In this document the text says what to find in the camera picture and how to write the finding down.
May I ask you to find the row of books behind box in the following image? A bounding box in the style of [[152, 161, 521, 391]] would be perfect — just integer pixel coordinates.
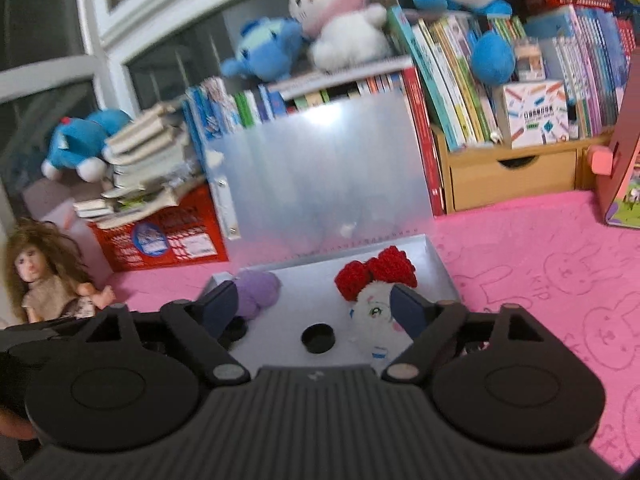
[[182, 67, 446, 216]]

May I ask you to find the small figure box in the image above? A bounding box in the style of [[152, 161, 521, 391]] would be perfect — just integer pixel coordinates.
[[514, 37, 547, 82]]

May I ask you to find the row of colourful children's books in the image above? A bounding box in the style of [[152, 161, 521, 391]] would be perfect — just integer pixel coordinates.
[[387, 5, 638, 153]]

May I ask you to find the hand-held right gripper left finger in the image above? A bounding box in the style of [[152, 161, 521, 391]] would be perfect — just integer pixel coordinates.
[[47, 280, 251, 387]]

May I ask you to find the brown haired doll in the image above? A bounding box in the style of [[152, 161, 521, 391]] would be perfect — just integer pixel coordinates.
[[5, 220, 116, 323]]

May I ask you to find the small black cap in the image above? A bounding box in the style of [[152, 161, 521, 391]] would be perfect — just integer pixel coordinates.
[[220, 317, 248, 346]]

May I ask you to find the purple plush toy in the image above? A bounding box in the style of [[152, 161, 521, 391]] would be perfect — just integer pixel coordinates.
[[234, 270, 282, 321]]

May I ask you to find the red plastic crate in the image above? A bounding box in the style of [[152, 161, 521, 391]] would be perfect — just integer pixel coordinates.
[[90, 185, 230, 272]]

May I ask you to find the deep black cap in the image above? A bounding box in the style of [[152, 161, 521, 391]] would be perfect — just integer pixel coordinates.
[[301, 324, 336, 354]]

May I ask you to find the stack of worn books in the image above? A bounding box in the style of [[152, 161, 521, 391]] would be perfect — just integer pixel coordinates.
[[74, 102, 206, 228]]

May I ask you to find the pink printed blanket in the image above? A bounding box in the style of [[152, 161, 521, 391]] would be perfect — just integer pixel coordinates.
[[107, 190, 640, 473]]

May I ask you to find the pink white rabbit plush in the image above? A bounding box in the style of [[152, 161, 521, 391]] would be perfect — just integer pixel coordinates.
[[274, 0, 393, 72]]

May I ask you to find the red crochet hat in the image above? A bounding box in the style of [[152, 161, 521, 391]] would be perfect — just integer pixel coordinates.
[[334, 246, 418, 303]]

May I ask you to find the white label printer box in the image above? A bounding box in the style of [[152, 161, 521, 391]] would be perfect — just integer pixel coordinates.
[[502, 80, 571, 150]]

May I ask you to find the white window frame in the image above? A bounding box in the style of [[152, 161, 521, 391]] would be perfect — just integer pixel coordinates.
[[0, 0, 281, 126]]

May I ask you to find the wooden drawer organizer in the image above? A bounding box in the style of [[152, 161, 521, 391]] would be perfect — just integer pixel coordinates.
[[432, 125, 616, 213]]

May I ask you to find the grey plastic file box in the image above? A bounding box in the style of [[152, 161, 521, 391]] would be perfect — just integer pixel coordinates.
[[197, 92, 461, 361]]

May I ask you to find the blue alien plush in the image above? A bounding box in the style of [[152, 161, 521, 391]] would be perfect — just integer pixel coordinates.
[[221, 16, 306, 82]]

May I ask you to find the blue robot cat plush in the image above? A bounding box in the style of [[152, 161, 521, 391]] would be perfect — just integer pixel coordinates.
[[41, 109, 133, 182]]

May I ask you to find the pink triangular toy house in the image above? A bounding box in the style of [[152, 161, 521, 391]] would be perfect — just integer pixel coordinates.
[[587, 47, 640, 231]]

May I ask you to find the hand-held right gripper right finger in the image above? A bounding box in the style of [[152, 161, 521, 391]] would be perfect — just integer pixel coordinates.
[[382, 282, 576, 386]]

